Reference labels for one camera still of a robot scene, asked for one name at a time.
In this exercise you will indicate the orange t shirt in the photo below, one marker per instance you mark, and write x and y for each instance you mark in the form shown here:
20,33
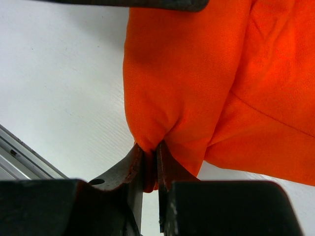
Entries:
233,85

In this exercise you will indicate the aluminium mounting rail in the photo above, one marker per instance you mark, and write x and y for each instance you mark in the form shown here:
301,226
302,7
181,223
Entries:
19,162

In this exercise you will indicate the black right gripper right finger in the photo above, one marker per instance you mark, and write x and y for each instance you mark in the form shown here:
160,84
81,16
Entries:
191,207

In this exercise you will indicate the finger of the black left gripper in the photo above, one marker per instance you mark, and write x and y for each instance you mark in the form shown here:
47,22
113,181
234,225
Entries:
179,5

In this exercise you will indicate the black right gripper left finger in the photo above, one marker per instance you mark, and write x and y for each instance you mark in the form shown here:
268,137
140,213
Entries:
108,205

